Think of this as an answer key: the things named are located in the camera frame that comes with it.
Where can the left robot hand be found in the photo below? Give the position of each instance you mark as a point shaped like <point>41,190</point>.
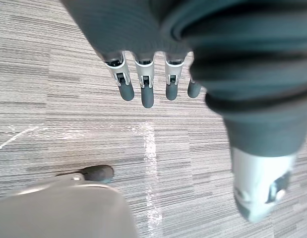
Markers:
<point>217,49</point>

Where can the silver robot leg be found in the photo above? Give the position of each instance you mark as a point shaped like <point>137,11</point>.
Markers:
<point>61,210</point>

